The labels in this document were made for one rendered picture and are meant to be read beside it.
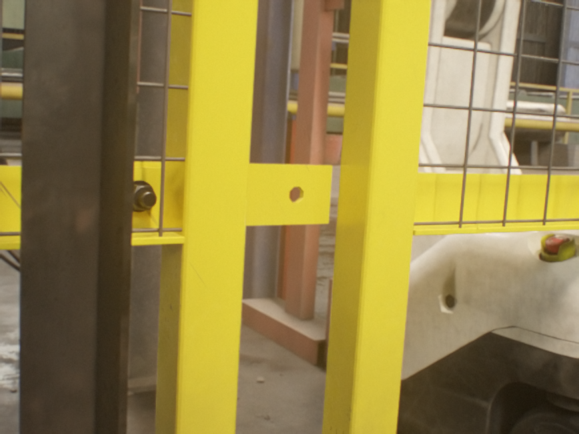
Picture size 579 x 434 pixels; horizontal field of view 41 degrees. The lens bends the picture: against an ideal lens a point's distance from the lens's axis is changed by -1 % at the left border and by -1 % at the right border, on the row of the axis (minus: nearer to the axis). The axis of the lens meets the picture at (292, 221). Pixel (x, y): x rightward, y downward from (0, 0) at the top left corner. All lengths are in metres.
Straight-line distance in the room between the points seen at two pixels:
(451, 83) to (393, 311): 0.72
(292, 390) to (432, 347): 0.45
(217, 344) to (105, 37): 0.29
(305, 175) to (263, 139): 1.16
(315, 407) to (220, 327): 0.76
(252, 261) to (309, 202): 1.20
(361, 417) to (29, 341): 0.37
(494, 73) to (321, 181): 0.77
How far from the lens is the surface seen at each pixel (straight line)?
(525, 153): 10.36
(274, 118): 1.83
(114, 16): 0.37
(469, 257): 0.97
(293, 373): 1.50
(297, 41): 2.03
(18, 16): 6.62
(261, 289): 1.88
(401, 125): 0.66
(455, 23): 1.35
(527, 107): 9.54
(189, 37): 0.57
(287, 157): 1.91
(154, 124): 1.34
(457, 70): 1.36
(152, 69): 1.34
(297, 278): 1.68
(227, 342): 0.60
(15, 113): 9.58
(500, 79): 1.41
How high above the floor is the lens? 0.49
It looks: 8 degrees down
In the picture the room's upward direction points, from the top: 3 degrees clockwise
